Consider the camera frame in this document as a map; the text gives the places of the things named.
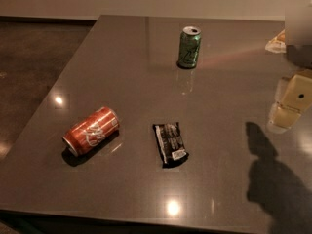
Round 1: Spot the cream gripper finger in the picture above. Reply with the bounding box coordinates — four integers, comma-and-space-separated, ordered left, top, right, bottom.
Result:
268, 69, 312, 130
265, 30, 286, 54

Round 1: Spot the red coke can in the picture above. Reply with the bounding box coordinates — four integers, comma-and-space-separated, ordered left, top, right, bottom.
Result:
62, 107, 120, 157

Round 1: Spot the green soda can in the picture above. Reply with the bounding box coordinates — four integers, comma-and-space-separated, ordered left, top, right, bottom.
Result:
177, 26, 201, 68

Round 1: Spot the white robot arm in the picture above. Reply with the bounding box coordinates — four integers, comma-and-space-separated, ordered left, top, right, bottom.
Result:
265, 5, 312, 134

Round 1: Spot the black snack bar wrapper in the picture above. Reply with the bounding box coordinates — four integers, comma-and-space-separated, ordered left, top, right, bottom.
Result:
153, 122, 189, 169

